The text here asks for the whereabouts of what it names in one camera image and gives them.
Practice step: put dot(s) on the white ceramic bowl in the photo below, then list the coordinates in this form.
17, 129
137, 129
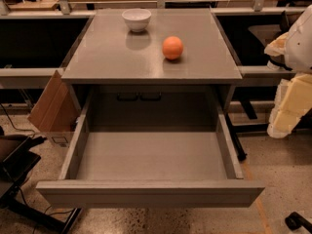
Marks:
136, 19

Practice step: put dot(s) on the black caster wheel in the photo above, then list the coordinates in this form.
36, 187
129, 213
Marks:
294, 221

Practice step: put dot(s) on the brown cardboard box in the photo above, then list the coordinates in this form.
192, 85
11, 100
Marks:
55, 110

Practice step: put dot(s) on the orange ball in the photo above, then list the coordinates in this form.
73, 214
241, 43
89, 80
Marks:
172, 48

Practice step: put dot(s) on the grey top drawer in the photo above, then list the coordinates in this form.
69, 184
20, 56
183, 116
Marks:
151, 148

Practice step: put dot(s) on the grey drawer cabinet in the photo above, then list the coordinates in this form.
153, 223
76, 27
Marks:
117, 72

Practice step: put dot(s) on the black stand with base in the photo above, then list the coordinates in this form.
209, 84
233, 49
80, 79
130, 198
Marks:
16, 162

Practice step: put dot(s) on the black chair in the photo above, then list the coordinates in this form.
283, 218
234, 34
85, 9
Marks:
266, 33

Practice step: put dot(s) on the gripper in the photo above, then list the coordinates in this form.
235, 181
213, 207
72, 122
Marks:
300, 51

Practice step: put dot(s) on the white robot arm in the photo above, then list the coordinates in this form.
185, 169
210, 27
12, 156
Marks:
293, 98

